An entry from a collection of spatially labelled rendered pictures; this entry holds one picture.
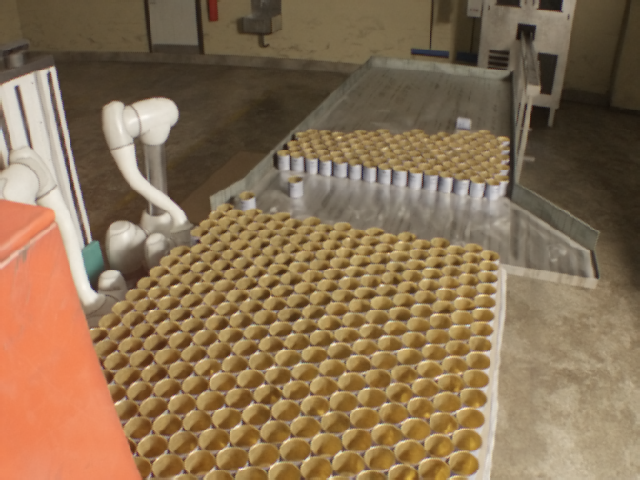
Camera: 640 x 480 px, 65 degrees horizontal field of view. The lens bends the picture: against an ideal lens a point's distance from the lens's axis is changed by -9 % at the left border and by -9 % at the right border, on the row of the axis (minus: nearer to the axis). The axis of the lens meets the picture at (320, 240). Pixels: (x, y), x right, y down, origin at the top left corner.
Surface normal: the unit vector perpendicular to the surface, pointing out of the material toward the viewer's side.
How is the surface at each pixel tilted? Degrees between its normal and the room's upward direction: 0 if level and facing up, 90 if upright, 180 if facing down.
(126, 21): 90
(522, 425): 0
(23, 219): 0
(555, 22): 90
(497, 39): 90
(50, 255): 90
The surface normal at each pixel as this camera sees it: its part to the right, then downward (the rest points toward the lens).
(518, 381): 0.00, -0.85
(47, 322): 0.95, 0.16
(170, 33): -0.31, 0.51
